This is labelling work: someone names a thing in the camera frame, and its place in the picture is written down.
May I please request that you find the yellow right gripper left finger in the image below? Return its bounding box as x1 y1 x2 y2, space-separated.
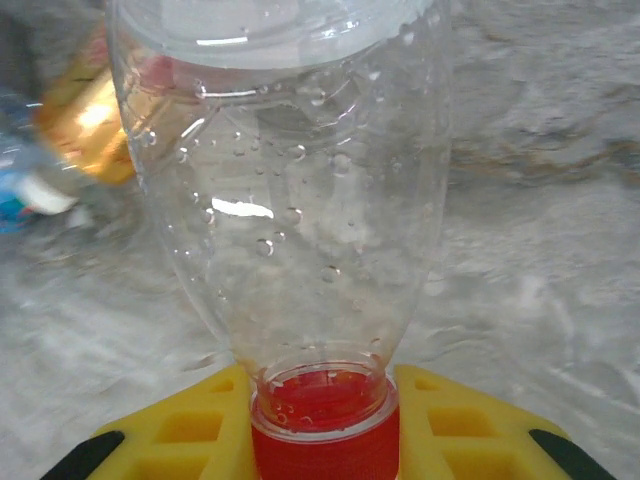
39 363 259 480

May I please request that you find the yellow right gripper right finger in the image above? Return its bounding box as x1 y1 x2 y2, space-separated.
392 363 616 480

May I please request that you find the clear bottle red green label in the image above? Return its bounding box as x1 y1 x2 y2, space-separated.
102 0 454 480

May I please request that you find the clear bottle blue label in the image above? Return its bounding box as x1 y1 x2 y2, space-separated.
0 84 84 236

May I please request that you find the yellow red juice carton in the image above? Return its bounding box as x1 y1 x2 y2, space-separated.
32 29 141 189

